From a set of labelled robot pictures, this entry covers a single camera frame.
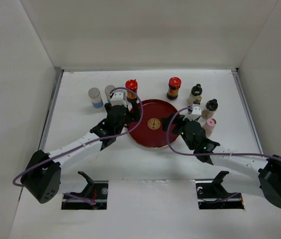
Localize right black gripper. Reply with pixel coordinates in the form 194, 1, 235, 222
161, 113, 196, 150

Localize small gold-cap yellow bottle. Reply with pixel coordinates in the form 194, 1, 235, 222
193, 96, 202, 105

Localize pink-lid spice shaker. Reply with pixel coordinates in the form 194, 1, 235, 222
202, 118, 217, 137

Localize red-lid jar amber contents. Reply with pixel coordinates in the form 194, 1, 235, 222
125, 79, 138, 102

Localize black-cap bottle white contents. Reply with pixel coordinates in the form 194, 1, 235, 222
187, 84, 203, 105

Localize red-lid jar dark sauce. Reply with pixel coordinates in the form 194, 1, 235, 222
167, 77, 182, 100

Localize black-cap bottle brown spice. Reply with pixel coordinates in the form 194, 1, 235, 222
201, 99, 218, 120

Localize silver-lid shaker light label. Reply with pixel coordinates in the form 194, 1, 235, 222
104, 85, 115, 103

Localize silver-lid shaker blue label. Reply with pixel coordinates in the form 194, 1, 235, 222
88, 88, 103, 109

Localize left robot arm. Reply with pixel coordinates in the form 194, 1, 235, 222
18, 100, 144, 204

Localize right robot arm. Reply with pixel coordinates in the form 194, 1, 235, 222
162, 112, 281, 209

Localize round red lacquer tray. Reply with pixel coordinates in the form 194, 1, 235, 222
129, 99, 177, 148

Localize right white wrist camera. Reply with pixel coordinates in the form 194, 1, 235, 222
184, 104, 202, 121

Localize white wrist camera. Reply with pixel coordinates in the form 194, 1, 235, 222
184, 104, 202, 121
110, 90, 127, 107

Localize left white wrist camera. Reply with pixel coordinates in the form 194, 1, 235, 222
110, 90, 127, 107

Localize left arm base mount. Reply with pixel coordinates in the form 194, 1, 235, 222
61, 171, 109, 211

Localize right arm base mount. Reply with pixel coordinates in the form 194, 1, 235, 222
195, 171, 244, 210

